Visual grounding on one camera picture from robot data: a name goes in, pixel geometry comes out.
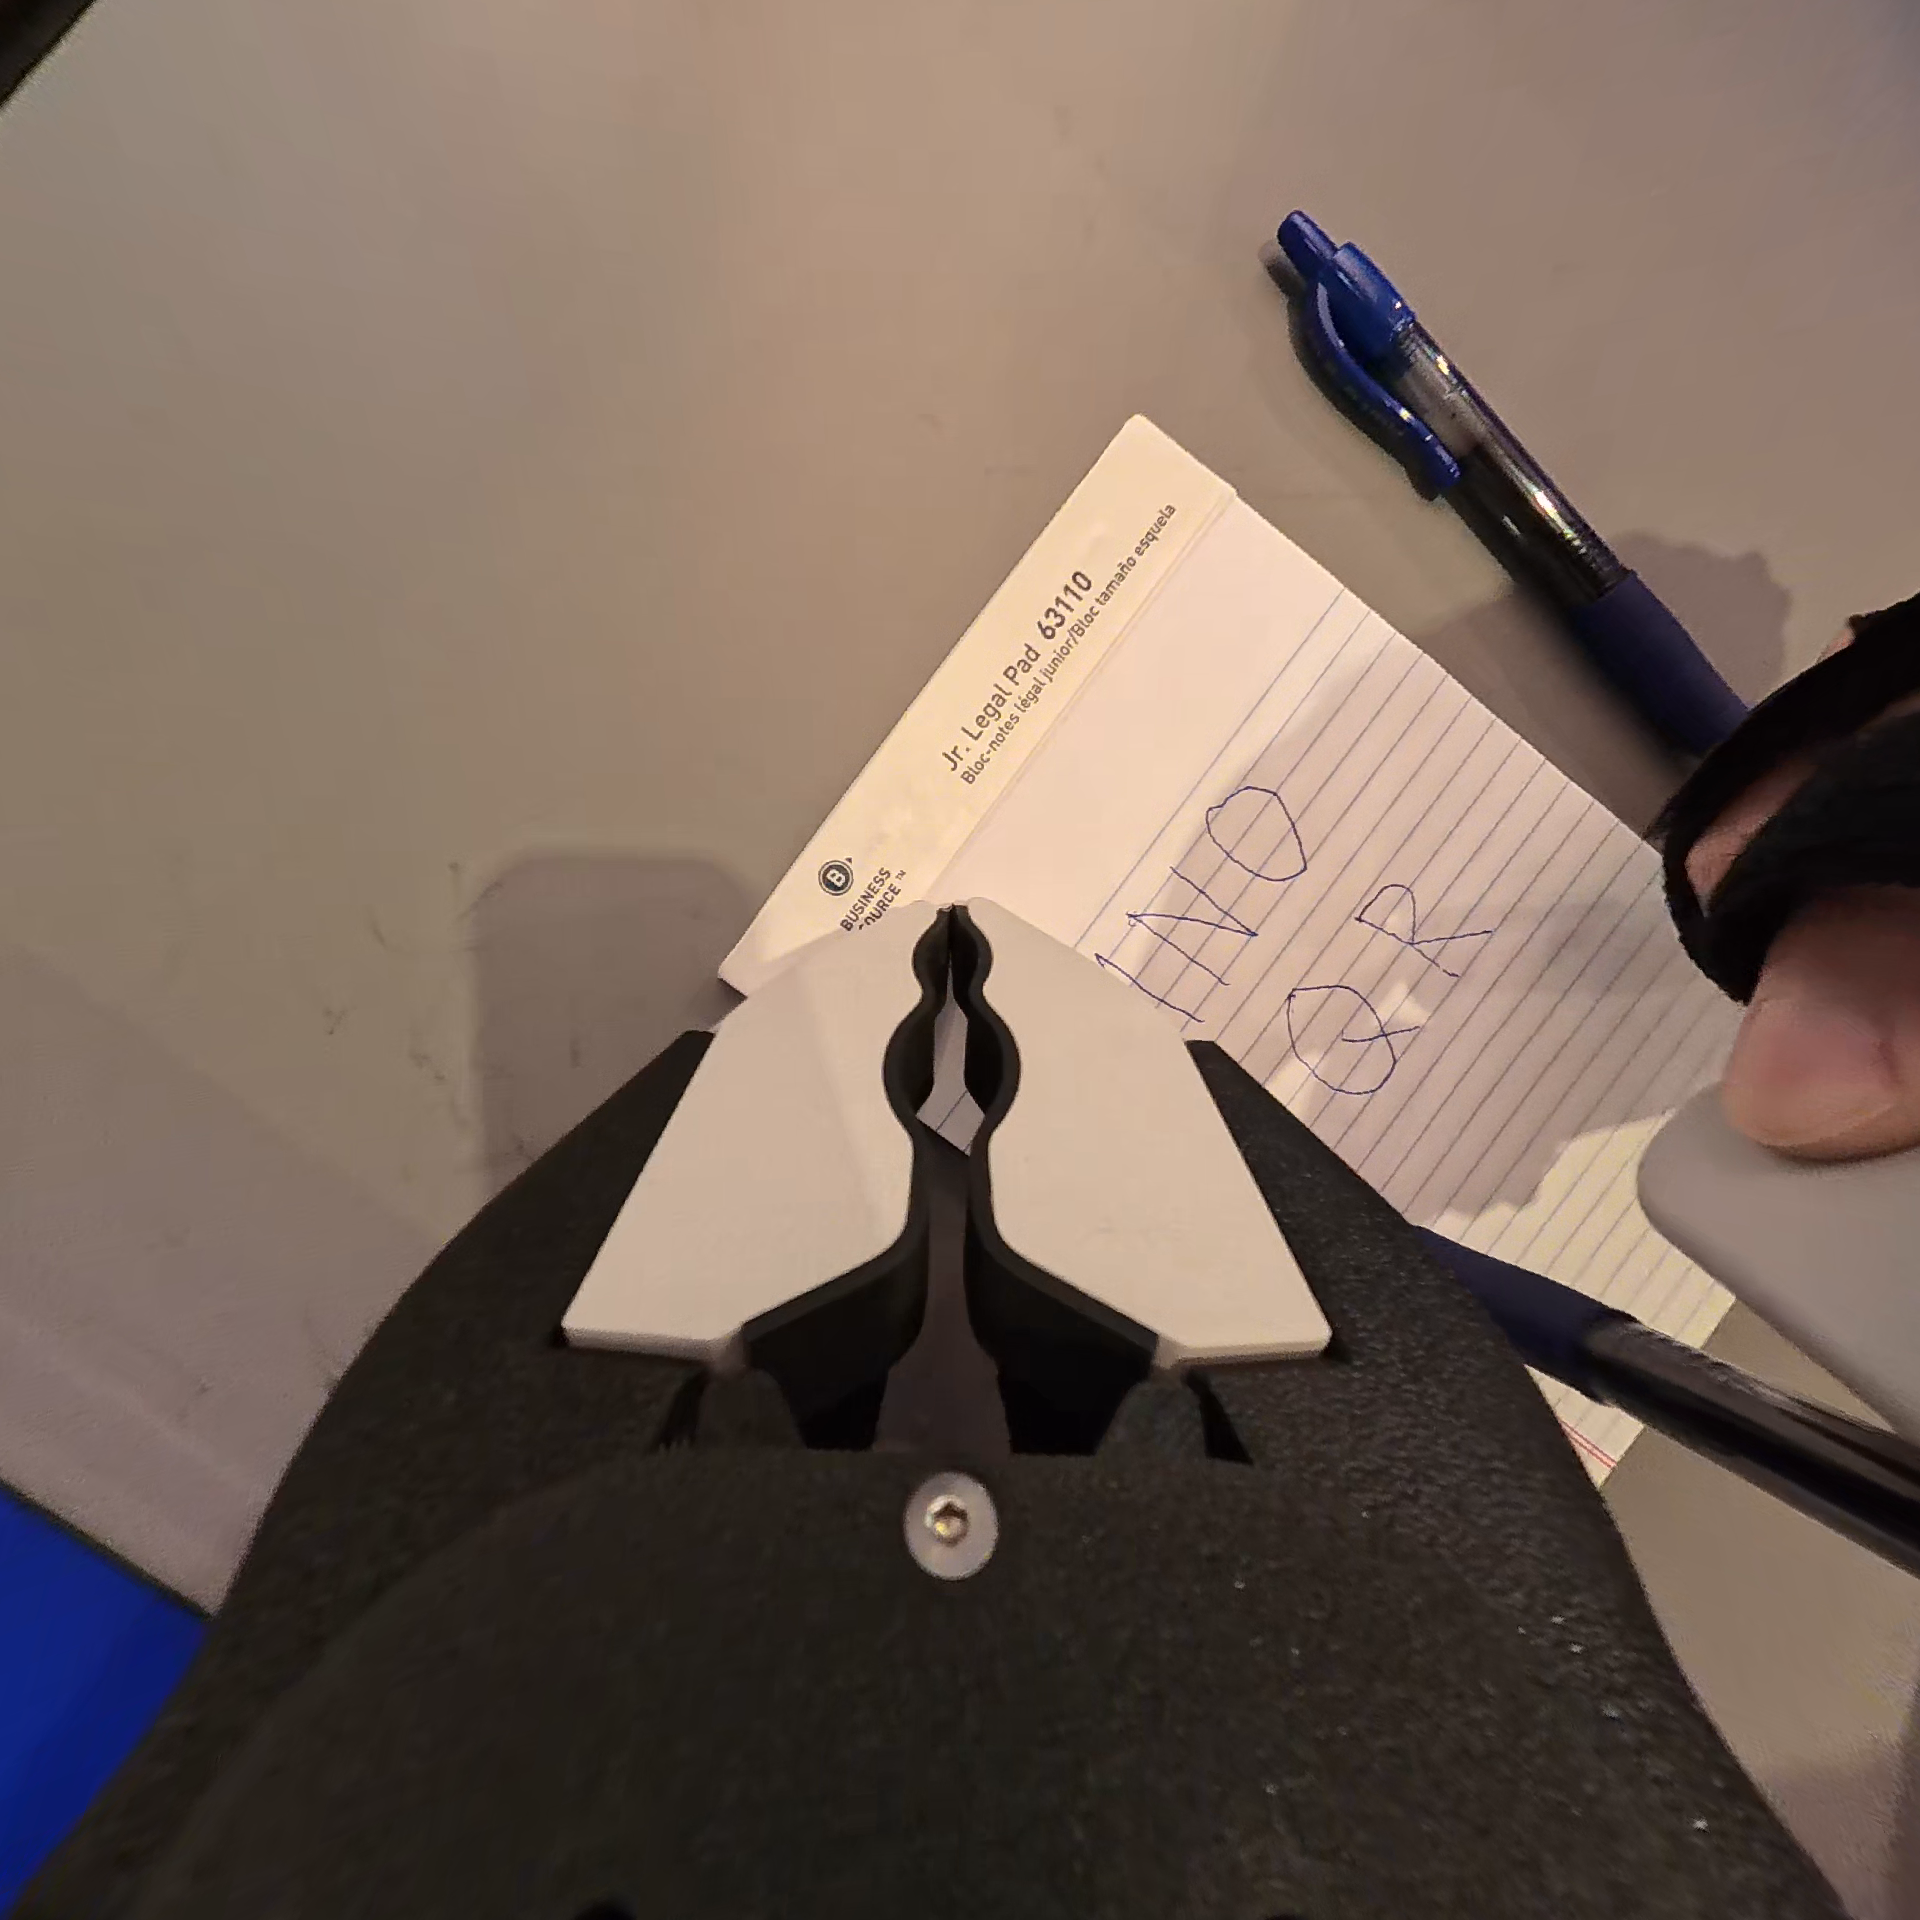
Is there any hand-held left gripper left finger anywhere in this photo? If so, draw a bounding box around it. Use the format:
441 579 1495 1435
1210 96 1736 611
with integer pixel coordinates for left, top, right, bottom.
558 901 961 1450

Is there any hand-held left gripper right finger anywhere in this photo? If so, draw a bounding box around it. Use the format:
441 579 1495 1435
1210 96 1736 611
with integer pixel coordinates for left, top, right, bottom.
955 897 1337 1450

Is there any blue retractable pen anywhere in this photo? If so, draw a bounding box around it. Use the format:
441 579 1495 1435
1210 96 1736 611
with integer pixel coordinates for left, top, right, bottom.
1270 210 1750 756
1412 1221 1920 1579

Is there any white lined notepad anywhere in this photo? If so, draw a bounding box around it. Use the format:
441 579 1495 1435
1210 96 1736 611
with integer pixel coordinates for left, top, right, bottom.
716 419 1746 1494

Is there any person's right hand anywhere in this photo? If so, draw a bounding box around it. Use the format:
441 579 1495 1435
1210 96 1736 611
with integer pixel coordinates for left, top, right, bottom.
1721 882 1920 1162

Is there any blue plastic bin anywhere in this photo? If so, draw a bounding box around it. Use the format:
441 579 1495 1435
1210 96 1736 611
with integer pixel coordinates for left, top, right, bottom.
0 1480 209 1920

